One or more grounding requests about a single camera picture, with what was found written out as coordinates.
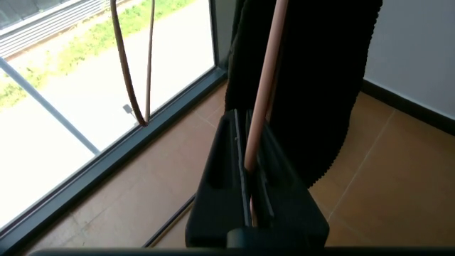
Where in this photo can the black garment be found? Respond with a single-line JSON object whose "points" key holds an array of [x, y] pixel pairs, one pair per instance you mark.
{"points": [[320, 89]]}

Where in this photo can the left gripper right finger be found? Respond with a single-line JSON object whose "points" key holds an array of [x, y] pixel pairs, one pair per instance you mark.
{"points": [[291, 213]]}

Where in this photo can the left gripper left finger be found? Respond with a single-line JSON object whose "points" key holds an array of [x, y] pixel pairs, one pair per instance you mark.
{"points": [[220, 206]]}

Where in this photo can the black clothes rack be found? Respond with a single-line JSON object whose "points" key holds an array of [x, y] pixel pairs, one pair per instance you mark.
{"points": [[170, 222]]}

